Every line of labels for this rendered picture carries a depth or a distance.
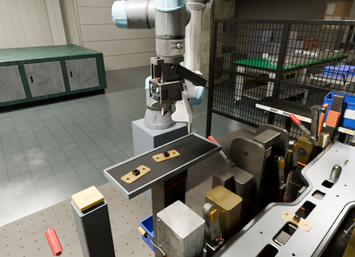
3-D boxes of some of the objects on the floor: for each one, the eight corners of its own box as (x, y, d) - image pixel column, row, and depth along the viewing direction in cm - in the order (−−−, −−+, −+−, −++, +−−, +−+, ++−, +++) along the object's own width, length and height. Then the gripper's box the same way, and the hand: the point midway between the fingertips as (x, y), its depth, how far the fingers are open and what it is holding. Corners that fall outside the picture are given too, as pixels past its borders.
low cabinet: (78, 75, 686) (73, 44, 650) (108, 92, 534) (103, 52, 498) (-18, 89, 563) (-31, 50, 527) (-15, 116, 411) (-34, 64, 375)
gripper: (137, 52, 68) (141, 117, 76) (173, 63, 53) (174, 143, 61) (164, 50, 72) (165, 111, 80) (204, 60, 57) (201, 135, 65)
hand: (177, 123), depth 72 cm, fingers open, 14 cm apart
